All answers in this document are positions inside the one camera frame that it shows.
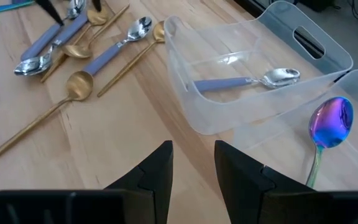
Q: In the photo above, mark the wooden spoon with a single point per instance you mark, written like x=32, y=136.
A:
x=96, y=18
x=79, y=85

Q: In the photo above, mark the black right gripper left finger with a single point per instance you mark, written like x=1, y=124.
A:
x=73, y=208

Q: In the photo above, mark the clear plastic bin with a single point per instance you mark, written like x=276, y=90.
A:
x=216, y=121
x=291, y=155

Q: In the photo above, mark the gold spoon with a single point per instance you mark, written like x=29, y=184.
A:
x=158, y=32
x=78, y=51

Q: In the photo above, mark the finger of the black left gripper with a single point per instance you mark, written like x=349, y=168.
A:
x=48, y=9
x=97, y=4

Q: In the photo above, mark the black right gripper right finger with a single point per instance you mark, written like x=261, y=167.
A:
x=291, y=208

